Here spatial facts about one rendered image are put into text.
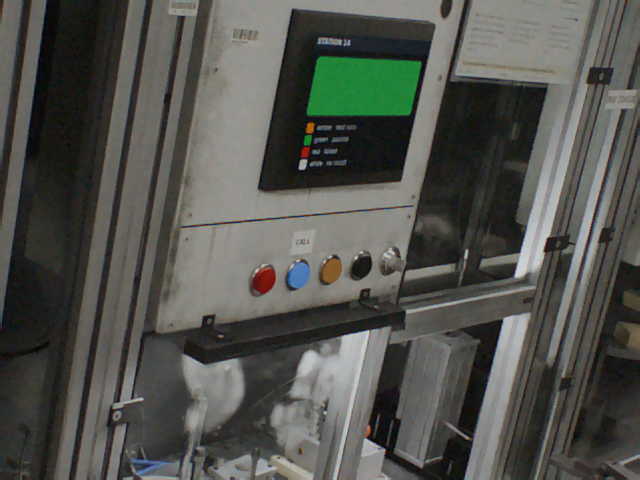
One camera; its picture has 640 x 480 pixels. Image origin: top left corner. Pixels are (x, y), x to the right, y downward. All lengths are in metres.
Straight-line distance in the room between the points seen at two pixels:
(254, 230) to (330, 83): 0.18
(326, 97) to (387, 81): 0.11
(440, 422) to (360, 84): 0.96
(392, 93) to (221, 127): 0.26
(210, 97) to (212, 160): 0.07
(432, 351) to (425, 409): 0.11
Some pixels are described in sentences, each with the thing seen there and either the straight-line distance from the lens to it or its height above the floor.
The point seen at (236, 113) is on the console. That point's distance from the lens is 1.36.
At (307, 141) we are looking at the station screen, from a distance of 1.42.
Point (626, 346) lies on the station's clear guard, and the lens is 2.46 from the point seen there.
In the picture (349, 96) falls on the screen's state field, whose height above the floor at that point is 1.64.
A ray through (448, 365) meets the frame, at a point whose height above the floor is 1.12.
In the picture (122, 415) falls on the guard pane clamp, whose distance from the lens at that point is 1.41.
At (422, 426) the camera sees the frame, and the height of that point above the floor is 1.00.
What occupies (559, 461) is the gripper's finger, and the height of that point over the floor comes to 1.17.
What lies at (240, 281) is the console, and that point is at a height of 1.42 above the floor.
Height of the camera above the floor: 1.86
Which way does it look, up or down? 15 degrees down
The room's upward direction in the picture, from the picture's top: 12 degrees clockwise
